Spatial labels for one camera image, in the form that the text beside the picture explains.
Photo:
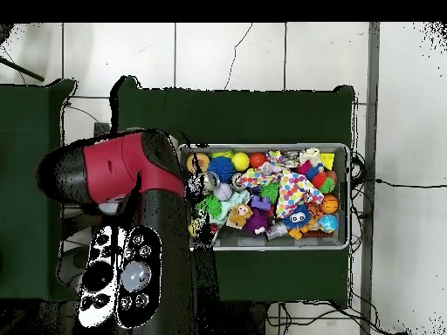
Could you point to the tan plush animal toy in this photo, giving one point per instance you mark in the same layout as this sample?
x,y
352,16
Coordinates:
x,y
239,215

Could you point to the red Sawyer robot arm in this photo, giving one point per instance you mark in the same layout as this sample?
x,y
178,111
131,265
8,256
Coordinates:
x,y
119,167

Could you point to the black panel stand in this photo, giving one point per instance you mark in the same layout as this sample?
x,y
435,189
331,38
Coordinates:
x,y
102,129

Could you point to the blue spiky rubber ball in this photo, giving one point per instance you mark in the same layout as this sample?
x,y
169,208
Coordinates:
x,y
222,167

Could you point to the polka dot cloth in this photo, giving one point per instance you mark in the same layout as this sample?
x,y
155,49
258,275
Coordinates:
x,y
293,192

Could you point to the plain yellow ball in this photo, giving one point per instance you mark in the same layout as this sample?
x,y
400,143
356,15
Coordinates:
x,y
240,161

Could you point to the small red ball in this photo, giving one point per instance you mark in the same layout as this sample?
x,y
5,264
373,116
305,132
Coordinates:
x,y
258,159

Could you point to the dark green table cloth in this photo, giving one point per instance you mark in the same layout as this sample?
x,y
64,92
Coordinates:
x,y
21,237
244,112

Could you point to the shallow clear mesh bin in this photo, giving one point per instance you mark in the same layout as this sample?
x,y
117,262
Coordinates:
x,y
279,146

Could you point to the green spiky rubber ball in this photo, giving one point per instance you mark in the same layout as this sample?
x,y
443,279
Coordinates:
x,y
211,206

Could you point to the crushed silver drink can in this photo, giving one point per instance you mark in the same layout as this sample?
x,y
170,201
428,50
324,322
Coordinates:
x,y
209,181

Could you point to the orange ball with cream dots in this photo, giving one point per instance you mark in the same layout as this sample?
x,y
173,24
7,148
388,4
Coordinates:
x,y
200,162

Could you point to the purple toy building block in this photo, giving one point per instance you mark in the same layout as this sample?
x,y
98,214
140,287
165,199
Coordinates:
x,y
261,204

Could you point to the multicoloured spiky caterpillar toy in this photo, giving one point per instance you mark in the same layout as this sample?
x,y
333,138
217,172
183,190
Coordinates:
x,y
316,171

